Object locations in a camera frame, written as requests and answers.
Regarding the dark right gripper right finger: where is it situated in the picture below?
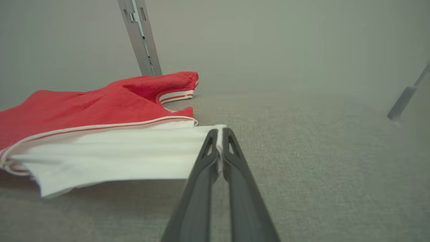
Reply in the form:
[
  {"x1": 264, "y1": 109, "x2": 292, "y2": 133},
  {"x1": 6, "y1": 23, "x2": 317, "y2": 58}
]
[{"x1": 222, "y1": 127, "x2": 281, "y2": 242}]

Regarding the red jersey with white trim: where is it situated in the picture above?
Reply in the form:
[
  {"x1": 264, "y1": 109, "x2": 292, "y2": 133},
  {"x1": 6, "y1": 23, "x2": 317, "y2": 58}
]
[{"x1": 0, "y1": 71, "x2": 227, "y2": 199}]

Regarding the grey metal frame post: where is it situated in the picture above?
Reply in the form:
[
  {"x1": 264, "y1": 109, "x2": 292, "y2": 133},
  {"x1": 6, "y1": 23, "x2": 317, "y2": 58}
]
[
  {"x1": 387, "y1": 62, "x2": 430, "y2": 121},
  {"x1": 118, "y1": 0, "x2": 163, "y2": 77}
]

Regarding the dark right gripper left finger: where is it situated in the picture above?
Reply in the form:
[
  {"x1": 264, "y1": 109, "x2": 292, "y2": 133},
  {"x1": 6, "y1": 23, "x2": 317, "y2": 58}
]
[{"x1": 161, "y1": 129, "x2": 224, "y2": 242}]

